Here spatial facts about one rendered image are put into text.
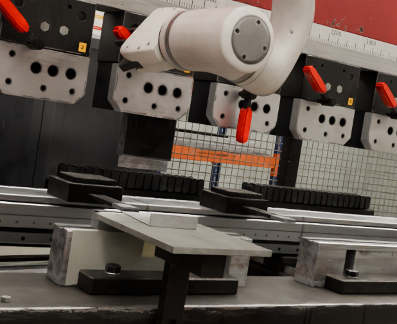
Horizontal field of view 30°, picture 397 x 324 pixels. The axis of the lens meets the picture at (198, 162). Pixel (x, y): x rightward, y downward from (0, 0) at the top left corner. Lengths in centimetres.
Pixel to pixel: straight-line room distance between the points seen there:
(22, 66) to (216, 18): 35
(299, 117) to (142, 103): 35
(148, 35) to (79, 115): 74
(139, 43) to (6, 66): 21
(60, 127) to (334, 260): 71
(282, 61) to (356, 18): 56
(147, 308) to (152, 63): 39
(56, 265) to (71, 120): 60
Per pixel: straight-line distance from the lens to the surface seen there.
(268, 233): 180
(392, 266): 173
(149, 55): 105
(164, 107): 126
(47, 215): 150
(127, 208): 134
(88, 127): 181
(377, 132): 160
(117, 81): 122
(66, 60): 118
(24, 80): 116
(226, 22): 91
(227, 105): 134
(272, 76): 99
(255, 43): 93
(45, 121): 176
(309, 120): 146
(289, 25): 101
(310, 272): 157
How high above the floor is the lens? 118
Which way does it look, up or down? 3 degrees down
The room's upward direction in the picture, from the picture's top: 9 degrees clockwise
